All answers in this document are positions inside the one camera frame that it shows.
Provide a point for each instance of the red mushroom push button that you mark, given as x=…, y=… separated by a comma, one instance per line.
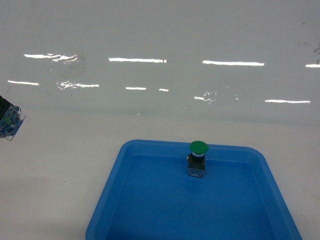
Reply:
x=11, y=119

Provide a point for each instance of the green mushroom push button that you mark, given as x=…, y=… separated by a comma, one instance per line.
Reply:
x=196, y=159

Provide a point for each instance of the blue plastic tray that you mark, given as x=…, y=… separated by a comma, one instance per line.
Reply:
x=150, y=196

